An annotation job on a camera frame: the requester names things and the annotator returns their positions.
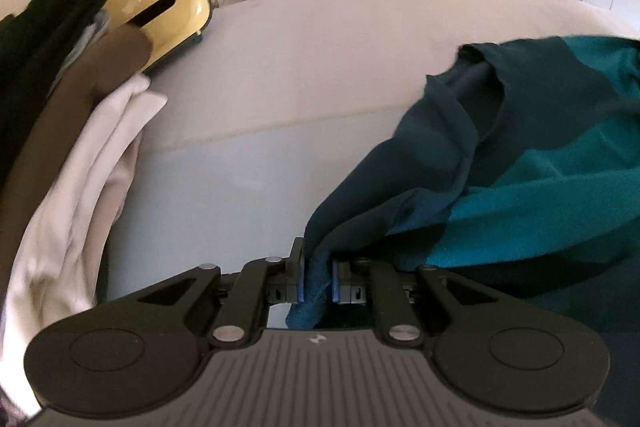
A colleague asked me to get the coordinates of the teal two-tone sweater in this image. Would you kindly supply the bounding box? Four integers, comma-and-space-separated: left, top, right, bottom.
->
286, 36, 639, 426

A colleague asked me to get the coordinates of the yellow tissue box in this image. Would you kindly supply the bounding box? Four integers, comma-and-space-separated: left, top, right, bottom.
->
104, 0, 214, 70

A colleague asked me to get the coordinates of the black folded garment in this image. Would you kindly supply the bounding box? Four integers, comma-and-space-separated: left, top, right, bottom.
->
0, 0, 106, 179

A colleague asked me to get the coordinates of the brown folded garment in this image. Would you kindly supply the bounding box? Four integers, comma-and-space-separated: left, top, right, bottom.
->
1, 24, 152, 295

